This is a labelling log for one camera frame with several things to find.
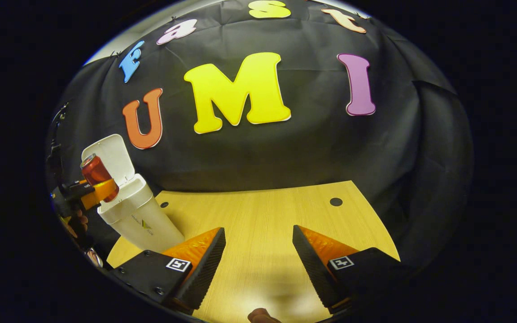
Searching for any white desktop garbage bin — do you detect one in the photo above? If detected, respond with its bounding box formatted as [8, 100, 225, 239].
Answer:
[81, 134, 185, 253]

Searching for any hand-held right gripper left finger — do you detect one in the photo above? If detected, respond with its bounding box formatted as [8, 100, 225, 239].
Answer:
[110, 227, 227, 314]

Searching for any red pop can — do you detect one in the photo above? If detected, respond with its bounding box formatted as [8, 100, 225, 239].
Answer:
[80, 153, 120, 203]

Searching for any black backdrop cloth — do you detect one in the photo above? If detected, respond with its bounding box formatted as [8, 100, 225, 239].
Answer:
[45, 0, 474, 270]

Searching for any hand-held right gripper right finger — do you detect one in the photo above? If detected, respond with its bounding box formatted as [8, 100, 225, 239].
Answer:
[292, 224, 403, 314]

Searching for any wooden desktop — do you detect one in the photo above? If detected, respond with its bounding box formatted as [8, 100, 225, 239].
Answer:
[106, 180, 400, 323]

